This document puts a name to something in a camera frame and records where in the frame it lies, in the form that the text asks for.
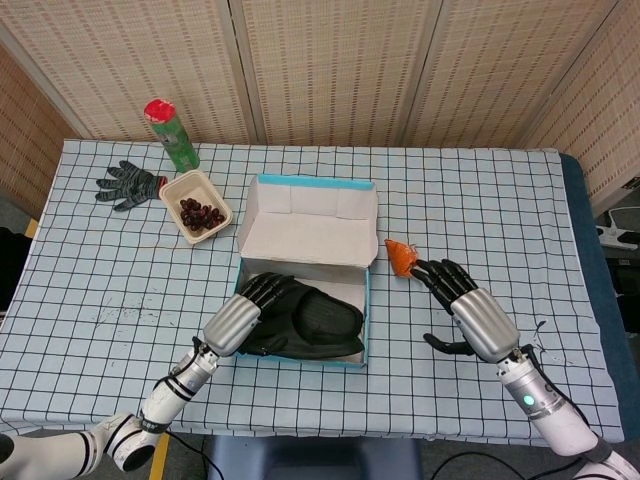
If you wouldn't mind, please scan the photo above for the beige food container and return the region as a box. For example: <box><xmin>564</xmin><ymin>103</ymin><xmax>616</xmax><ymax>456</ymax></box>
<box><xmin>158</xmin><ymin>169</ymin><xmax>234</xmax><ymax>247</ymax></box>

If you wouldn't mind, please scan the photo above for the blue cardboard shoe box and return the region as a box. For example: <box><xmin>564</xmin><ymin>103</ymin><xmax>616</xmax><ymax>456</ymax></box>
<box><xmin>234</xmin><ymin>173</ymin><xmax>379</xmax><ymax>370</ymax></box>

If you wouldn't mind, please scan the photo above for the blue checkered tablecloth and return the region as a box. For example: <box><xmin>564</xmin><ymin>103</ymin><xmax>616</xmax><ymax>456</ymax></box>
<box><xmin>0</xmin><ymin>138</ymin><xmax>626</xmax><ymax>449</ymax></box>

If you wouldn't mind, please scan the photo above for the green can with red lid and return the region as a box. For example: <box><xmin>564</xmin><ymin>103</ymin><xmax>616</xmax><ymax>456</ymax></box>
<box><xmin>143</xmin><ymin>98</ymin><xmax>201</xmax><ymax>174</ymax></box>

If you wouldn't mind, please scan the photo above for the pile of dark red cherries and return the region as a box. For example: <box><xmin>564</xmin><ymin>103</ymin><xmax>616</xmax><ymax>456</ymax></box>
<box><xmin>179</xmin><ymin>197</ymin><xmax>226</xmax><ymax>231</ymax></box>

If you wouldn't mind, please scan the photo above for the dark blue table pad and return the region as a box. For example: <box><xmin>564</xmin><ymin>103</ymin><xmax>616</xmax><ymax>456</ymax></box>
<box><xmin>558</xmin><ymin>152</ymin><xmax>640</xmax><ymax>441</ymax></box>

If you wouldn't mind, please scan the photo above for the black rubber slipper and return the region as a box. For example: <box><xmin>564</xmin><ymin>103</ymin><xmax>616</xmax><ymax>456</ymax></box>
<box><xmin>238</xmin><ymin>337</ymin><xmax>366</xmax><ymax>359</ymax></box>
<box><xmin>239</xmin><ymin>273</ymin><xmax>365</xmax><ymax>351</ymax></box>

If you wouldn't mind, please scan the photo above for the woven bamboo screen panel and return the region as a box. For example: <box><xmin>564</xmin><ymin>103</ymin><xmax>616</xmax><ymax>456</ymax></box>
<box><xmin>524</xmin><ymin>29</ymin><xmax>640</xmax><ymax>216</ymax></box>
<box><xmin>404</xmin><ymin>0</ymin><xmax>621</xmax><ymax>149</ymax></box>
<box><xmin>229</xmin><ymin>0</ymin><xmax>446</xmax><ymax>147</ymax></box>
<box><xmin>0</xmin><ymin>0</ymin><xmax>251</xmax><ymax>144</ymax></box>
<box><xmin>0</xmin><ymin>44</ymin><xmax>76</xmax><ymax>216</ymax></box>

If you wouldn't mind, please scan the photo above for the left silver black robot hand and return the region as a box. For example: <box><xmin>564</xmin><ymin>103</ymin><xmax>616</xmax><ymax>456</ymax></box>
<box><xmin>202</xmin><ymin>272</ymin><xmax>296</xmax><ymax>359</ymax></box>

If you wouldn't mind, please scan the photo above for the black floor cable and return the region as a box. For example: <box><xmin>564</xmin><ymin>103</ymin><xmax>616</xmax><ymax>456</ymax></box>
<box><xmin>429</xmin><ymin>451</ymin><xmax>521</xmax><ymax>480</ymax></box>

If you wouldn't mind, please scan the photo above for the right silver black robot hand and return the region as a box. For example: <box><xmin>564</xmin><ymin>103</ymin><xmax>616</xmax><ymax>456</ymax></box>
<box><xmin>410</xmin><ymin>258</ymin><xmax>521</xmax><ymax>364</ymax></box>

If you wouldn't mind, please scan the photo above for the crumpled orange snack bag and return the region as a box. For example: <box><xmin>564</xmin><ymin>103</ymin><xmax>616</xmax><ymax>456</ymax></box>
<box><xmin>383</xmin><ymin>238</ymin><xmax>426</xmax><ymax>279</ymax></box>

